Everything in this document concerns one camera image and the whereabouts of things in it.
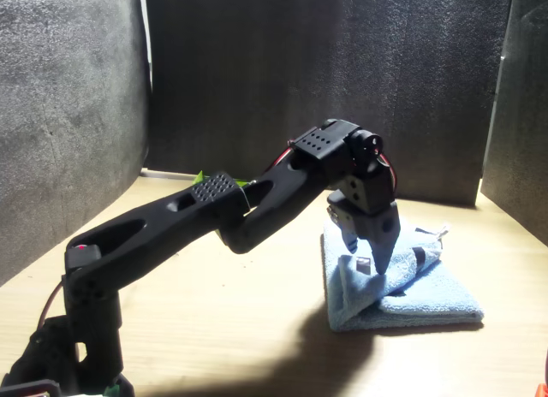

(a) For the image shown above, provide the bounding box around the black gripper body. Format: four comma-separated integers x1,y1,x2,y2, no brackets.
328,190,402,242

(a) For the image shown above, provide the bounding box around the light blue towel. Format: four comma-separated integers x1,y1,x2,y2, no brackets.
320,219,485,334

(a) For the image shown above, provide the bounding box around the wide black foam panel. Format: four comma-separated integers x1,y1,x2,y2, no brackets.
143,0,515,208

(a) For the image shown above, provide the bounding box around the narrow black foam panel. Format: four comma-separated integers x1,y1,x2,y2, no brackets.
479,0,548,246

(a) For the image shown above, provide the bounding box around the grey foam panel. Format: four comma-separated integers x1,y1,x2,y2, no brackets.
0,0,152,287

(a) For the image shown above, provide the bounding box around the green plastic wedge bracket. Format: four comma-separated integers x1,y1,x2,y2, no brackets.
190,170,250,191

